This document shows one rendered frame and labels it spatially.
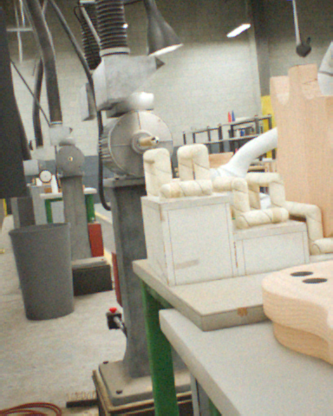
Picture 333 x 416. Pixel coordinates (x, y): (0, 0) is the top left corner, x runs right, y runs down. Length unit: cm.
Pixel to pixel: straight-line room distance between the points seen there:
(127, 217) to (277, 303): 165
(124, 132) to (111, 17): 42
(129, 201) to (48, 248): 248
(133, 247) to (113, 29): 86
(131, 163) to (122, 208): 24
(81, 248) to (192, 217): 459
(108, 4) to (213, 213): 117
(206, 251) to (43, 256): 371
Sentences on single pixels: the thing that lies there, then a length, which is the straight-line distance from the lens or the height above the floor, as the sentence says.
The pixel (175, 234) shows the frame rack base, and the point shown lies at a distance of 124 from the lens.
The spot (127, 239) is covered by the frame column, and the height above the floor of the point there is 87.
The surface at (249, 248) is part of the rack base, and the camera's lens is 128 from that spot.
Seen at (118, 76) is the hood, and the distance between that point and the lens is 204.
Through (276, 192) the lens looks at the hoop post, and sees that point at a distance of 133.
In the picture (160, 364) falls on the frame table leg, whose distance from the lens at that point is 163.
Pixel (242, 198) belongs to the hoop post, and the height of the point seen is 109.
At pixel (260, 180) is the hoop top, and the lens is 139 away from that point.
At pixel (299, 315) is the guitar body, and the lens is 85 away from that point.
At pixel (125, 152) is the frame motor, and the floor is 122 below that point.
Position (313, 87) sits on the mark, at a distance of 143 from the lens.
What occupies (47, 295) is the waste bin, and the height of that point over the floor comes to 19.
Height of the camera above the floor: 120
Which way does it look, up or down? 4 degrees down
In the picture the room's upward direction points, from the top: 6 degrees counter-clockwise
